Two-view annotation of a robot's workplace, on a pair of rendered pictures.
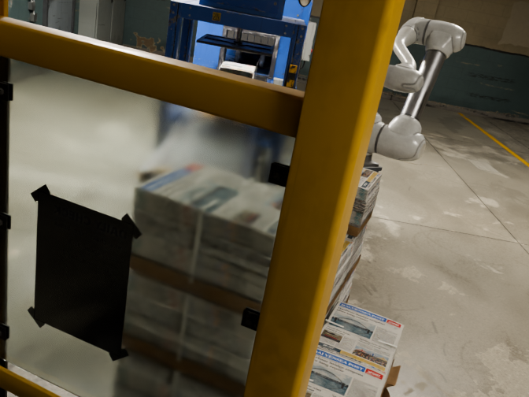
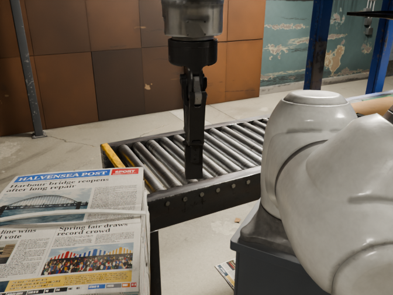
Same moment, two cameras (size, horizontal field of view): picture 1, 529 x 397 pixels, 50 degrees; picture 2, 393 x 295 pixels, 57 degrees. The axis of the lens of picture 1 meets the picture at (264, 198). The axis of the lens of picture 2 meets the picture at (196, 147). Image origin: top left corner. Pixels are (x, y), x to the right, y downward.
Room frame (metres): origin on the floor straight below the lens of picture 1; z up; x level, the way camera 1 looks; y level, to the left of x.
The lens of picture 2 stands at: (2.42, -0.89, 1.44)
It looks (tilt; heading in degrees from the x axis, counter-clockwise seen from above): 24 degrees down; 64
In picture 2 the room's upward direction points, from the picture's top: straight up
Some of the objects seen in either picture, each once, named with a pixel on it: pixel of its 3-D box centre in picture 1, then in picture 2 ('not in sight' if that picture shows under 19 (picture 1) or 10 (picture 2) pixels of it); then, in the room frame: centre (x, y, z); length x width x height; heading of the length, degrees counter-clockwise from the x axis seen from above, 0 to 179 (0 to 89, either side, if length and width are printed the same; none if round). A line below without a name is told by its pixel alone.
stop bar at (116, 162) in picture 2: not in sight; (118, 165); (2.69, 0.38, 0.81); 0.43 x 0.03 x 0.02; 92
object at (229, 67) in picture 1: (236, 81); not in sight; (4.95, 0.43, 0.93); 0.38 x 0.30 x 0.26; 2
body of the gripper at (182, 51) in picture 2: not in sight; (192, 68); (2.66, -0.37, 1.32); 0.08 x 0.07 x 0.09; 72
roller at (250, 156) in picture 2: not in sight; (236, 148); (3.23, 0.39, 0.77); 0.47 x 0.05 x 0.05; 92
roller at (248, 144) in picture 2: not in sight; (248, 146); (3.30, 0.39, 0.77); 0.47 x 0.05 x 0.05; 92
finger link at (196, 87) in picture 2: not in sight; (196, 84); (2.65, -0.41, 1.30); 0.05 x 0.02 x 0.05; 72
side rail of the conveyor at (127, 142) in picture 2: not in sight; (230, 133); (3.35, 0.64, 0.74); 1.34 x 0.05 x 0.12; 2
